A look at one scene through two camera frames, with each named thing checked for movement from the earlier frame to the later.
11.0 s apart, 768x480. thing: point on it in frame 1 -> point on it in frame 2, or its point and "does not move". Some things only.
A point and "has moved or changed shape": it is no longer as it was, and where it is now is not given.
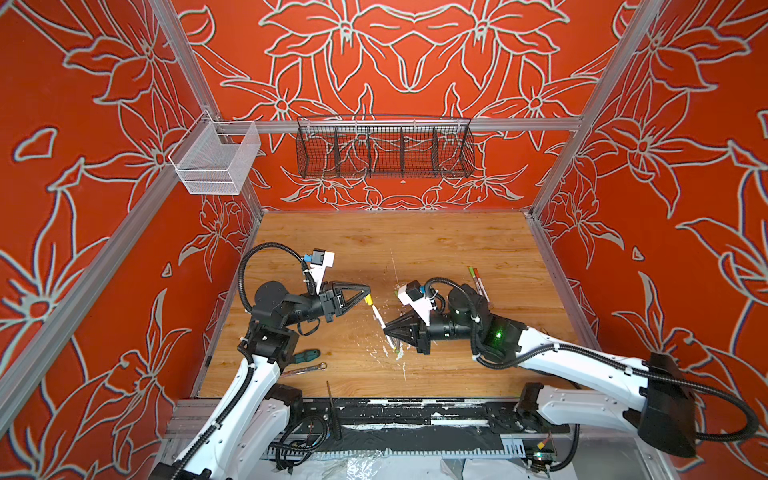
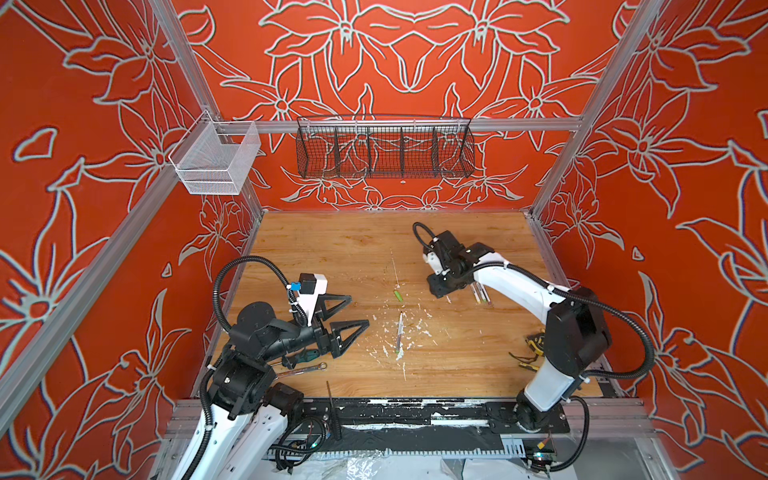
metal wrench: [320, 367] does not move
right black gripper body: [424, 338] -> [443, 283]
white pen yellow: [369, 300] has moved or changed shape
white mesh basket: [212, 157] does not move
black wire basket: [385, 147] does not move
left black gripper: [329, 298] -> [333, 341]
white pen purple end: [477, 274] does not move
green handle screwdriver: [305, 356] does not move
